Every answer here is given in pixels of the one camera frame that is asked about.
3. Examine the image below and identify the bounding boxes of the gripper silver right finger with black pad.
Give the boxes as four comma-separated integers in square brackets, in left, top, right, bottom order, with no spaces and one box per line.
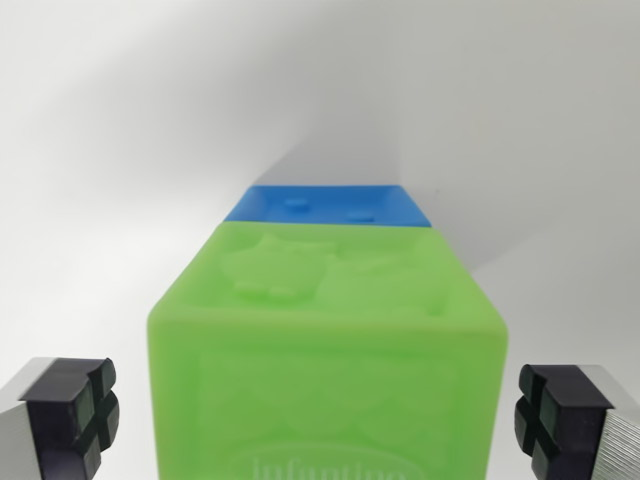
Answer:
[512,362,640,480]

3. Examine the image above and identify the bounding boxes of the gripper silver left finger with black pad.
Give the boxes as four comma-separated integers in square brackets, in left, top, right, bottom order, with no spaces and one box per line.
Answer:
[0,356,122,480]

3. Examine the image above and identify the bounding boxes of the green embossed soft cube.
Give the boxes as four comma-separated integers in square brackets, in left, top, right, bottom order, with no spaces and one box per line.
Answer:
[146,221,509,480]

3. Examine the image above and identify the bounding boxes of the blue embossed soft cube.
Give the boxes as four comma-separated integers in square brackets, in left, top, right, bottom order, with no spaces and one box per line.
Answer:
[224,183,434,229]

